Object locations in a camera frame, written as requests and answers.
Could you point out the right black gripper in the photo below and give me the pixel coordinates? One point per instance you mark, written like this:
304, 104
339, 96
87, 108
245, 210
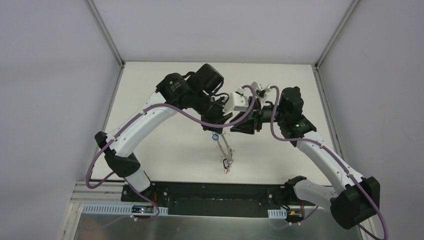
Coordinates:
257, 119

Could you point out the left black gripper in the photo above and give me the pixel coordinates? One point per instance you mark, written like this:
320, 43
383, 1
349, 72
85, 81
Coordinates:
211, 117

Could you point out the black key tag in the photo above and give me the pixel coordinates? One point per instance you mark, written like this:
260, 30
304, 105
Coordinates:
226, 164

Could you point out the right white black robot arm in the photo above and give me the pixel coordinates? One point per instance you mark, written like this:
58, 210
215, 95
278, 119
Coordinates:
351, 198

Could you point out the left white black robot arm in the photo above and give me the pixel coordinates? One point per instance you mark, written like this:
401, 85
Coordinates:
193, 90

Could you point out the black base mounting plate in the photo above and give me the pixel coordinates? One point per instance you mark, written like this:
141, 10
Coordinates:
222, 199

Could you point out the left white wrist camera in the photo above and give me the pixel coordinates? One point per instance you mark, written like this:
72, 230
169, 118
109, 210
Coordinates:
236, 102

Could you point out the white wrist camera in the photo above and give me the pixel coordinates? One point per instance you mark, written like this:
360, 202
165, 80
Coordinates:
261, 92
236, 102

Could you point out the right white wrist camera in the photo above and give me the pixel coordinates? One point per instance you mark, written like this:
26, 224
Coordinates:
261, 92

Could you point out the right white cable duct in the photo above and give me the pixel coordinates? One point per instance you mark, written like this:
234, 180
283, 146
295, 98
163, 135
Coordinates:
277, 213

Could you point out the white cable duct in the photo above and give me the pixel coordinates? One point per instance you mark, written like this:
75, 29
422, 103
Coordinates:
123, 209
277, 213

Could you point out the left white cable duct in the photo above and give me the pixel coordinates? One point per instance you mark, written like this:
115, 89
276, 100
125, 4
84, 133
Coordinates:
123, 209

